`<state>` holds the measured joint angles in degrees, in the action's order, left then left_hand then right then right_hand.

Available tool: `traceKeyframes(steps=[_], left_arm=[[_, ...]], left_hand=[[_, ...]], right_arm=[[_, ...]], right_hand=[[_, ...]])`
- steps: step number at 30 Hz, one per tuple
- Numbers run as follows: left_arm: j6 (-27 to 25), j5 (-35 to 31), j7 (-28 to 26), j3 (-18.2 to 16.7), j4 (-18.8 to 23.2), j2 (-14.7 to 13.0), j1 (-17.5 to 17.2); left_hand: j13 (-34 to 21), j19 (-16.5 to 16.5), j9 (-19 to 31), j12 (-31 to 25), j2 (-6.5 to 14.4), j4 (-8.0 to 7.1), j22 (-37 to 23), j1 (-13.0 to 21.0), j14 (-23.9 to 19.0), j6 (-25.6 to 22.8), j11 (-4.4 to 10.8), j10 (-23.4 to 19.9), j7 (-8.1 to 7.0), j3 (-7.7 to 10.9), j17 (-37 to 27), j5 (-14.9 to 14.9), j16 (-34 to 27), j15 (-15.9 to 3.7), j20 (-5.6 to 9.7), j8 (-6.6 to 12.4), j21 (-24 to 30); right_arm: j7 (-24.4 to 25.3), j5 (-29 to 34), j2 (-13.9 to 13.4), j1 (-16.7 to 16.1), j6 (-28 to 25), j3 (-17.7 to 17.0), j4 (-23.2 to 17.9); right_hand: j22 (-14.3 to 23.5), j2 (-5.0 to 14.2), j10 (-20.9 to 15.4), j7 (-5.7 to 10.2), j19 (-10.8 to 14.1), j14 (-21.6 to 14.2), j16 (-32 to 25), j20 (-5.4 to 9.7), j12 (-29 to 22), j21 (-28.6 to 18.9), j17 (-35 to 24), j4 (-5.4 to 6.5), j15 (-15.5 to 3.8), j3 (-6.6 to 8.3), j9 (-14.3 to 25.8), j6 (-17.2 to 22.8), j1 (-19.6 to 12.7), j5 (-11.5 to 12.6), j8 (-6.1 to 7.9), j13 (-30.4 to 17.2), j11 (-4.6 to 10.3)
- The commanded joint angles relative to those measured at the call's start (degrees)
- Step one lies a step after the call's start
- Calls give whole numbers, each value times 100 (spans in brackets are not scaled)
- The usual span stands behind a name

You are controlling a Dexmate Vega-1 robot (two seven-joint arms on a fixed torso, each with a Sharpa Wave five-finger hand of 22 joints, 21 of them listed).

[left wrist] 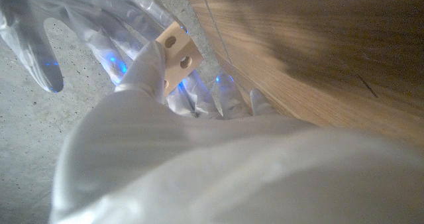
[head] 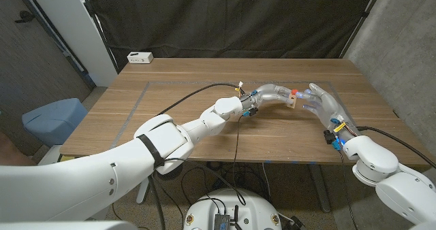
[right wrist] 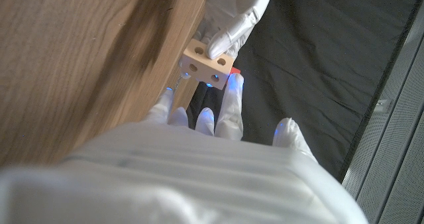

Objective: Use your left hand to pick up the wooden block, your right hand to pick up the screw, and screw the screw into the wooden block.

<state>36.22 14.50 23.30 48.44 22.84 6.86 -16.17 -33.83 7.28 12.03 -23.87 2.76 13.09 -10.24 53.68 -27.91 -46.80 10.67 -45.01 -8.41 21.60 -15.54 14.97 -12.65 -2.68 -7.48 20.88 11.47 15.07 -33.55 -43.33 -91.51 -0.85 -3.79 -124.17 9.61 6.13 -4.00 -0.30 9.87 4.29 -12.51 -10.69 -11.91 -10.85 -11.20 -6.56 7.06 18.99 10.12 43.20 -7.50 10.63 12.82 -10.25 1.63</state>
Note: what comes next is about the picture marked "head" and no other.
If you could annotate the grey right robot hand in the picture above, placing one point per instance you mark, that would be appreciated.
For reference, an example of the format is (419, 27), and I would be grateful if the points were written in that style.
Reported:
(330, 107)

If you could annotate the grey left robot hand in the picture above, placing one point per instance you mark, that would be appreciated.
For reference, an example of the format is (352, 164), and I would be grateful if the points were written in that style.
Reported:
(269, 94)

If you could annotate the small wooden block with holes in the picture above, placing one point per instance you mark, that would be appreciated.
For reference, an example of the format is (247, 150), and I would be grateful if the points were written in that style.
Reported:
(292, 100)

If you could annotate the red screw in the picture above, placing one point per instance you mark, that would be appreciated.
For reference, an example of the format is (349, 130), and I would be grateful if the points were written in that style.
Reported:
(294, 92)

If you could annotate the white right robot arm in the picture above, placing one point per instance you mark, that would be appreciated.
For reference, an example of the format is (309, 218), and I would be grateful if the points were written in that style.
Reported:
(395, 182)

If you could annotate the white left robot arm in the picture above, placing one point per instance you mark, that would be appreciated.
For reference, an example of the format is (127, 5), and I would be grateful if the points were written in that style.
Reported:
(119, 175)

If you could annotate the grey table leg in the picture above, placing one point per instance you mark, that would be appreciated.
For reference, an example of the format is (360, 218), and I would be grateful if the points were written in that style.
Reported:
(320, 189)

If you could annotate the black curtain backdrop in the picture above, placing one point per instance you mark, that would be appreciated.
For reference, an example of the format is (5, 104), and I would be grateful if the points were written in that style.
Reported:
(231, 19)

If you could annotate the black backdrop stand pole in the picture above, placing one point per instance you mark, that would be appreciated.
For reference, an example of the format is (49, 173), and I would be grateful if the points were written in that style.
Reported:
(100, 32)
(362, 17)

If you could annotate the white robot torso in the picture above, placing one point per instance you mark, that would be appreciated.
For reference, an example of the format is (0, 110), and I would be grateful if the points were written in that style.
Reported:
(248, 206)

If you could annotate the black round floor fan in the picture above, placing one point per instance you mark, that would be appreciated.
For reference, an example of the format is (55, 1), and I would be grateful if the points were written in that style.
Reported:
(174, 173)

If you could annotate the white power strip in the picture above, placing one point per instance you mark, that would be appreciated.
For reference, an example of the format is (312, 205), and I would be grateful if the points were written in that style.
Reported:
(139, 57)

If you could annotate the grey electronics module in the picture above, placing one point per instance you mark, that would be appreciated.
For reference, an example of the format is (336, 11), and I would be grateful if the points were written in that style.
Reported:
(222, 222)

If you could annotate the white table leg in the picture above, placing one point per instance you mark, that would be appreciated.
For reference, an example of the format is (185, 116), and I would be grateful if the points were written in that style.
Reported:
(143, 191)

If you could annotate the white cabinet panel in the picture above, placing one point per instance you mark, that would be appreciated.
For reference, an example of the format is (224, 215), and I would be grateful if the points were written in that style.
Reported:
(75, 29)

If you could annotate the blue padded stool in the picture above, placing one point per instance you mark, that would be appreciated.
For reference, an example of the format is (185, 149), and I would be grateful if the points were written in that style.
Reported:
(54, 119)

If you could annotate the person's bare leg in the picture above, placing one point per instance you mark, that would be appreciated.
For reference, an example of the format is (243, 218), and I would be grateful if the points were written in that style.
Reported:
(10, 153)

